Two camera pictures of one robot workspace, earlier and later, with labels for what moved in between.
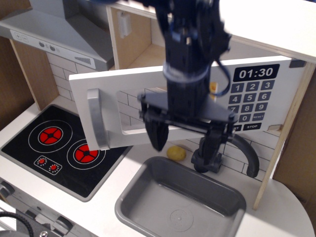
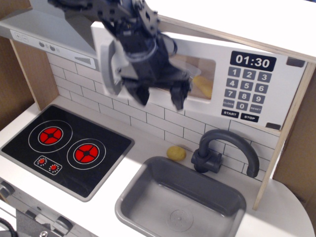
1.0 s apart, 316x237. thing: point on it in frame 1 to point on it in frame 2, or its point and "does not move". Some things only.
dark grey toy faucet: (200, 166) does not move
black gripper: (188, 101) to (150, 49)
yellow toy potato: (176, 153) does not move
